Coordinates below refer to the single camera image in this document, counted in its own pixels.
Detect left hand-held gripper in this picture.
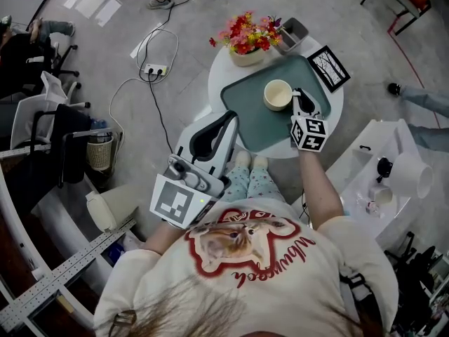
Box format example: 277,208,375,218
149,110,241,230

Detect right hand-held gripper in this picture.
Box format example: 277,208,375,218
289,88,330,153

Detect cream ceramic mug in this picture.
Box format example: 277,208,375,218
262,79,302,112

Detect grey-green serving tray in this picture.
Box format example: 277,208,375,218
220,54,332,153

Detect person's left forearm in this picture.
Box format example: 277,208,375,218
143,219,192,256

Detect person's right forearm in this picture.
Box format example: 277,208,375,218
297,149,344,231

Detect small grey box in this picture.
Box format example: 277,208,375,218
275,17,309,55

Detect person's left white slipper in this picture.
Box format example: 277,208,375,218
234,150,253,171

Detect person's white slipper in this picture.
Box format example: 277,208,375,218
252,154,270,171
234,150,253,171

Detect person's right white slipper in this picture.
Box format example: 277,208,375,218
252,154,270,171

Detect person's star-print pyjama trousers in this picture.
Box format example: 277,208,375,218
220,165,287,205

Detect round white side table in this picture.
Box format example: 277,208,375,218
207,35,344,160

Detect cream pot of red flowers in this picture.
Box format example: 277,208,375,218
208,11,283,67

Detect white curved counter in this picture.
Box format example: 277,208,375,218
301,117,412,240

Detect white power strip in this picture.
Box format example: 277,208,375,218
143,62,168,76

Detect small black desk gadget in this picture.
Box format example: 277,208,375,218
375,156,394,184

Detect wicker waste basket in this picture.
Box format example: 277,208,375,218
86,135,115,171

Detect cream plastic canister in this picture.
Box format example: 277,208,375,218
85,183,140,234

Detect small white mug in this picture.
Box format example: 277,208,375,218
370,184,394,206

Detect crumpled clear plastic wrapper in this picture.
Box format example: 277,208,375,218
356,192,382,214

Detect large white plastic jug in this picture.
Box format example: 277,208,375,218
387,151,435,199

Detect black chair with draped jacket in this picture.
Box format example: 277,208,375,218
29,103,115,189

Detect person's white printed t-shirt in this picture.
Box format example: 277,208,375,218
93,198,399,337

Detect black office chair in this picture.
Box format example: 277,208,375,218
384,232,449,333
48,40,82,80

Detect white chair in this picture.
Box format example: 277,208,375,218
9,70,91,150

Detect black picture frame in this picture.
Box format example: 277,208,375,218
307,45,351,93

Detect black power cable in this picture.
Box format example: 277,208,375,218
135,0,194,154

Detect white power cable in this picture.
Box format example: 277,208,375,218
108,28,180,175

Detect person's right shoulder strap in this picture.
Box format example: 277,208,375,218
338,272,382,329

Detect person's shoulder strap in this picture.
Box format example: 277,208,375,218
338,272,382,329
108,309,138,337

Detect person's left shoulder strap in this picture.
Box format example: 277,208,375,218
108,309,138,337

